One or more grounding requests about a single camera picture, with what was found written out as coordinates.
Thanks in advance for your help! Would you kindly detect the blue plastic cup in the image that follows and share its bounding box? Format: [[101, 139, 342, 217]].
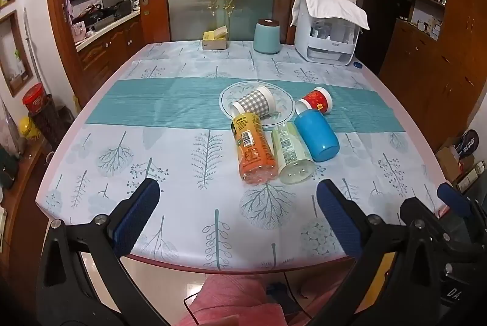
[[294, 109, 340, 163]]

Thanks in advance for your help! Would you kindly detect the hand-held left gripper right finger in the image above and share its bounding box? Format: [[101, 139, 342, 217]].
[[312, 179, 446, 326]]

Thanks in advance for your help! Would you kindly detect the grey checked cup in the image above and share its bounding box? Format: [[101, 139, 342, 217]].
[[229, 84, 275, 118]]

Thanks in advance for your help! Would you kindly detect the person's pink clothing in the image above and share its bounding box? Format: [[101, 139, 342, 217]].
[[178, 274, 356, 326]]

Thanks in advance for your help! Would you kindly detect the yellow tissue box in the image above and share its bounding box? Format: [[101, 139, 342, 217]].
[[201, 27, 229, 51]]

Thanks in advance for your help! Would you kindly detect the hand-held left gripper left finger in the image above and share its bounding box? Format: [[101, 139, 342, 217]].
[[36, 179, 168, 326]]

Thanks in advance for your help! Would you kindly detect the yellow round object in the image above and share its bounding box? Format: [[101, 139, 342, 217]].
[[18, 116, 42, 140]]

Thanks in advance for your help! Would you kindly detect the orange plastic bottle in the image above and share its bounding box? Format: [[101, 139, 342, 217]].
[[230, 112, 278, 185]]

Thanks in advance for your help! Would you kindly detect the white towel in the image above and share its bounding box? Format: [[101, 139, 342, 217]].
[[289, 0, 370, 30]]

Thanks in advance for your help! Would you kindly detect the teal canister with brown lid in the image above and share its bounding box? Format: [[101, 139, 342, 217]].
[[253, 18, 281, 55]]

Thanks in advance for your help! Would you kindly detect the white countertop appliance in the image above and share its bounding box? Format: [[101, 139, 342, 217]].
[[292, 0, 362, 67]]

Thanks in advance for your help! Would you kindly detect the dark wicker basket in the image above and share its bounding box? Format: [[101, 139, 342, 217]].
[[27, 94, 76, 151]]

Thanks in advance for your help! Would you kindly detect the wooden kitchen counter cabinet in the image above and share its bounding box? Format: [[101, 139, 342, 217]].
[[75, 12, 147, 94]]

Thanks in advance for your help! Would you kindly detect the cardboard box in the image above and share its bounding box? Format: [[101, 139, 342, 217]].
[[435, 137, 476, 184]]

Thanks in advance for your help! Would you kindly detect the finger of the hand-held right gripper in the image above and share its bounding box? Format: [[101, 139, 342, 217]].
[[399, 197, 446, 235], [437, 183, 487, 220]]

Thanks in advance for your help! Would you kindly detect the round patterned placemat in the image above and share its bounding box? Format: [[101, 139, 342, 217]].
[[219, 80, 296, 128]]

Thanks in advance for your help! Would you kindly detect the wooden framed wall niche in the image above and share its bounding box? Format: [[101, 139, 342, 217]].
[[0, 10, 35, 98]]

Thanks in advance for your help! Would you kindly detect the wooden cabinet with shelves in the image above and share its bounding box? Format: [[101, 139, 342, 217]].
[[378, 0, 487, 155]]

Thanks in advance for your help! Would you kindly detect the red patterned cup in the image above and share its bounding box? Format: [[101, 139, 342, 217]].
[[295, 86, 334, 115]]

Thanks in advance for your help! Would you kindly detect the pale green plastic bottle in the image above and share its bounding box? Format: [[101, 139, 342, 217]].
[[270, 121, 317, 185]]

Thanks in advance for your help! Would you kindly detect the black cable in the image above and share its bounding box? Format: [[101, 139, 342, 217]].
[[183, 293, 202, 326]]

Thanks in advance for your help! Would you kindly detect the red bucket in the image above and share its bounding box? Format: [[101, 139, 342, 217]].
[[22, 83, 48, 116]]

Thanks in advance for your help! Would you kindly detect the tree print tablecloth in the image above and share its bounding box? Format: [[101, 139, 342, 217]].
[[35, 40, 452, 272]]

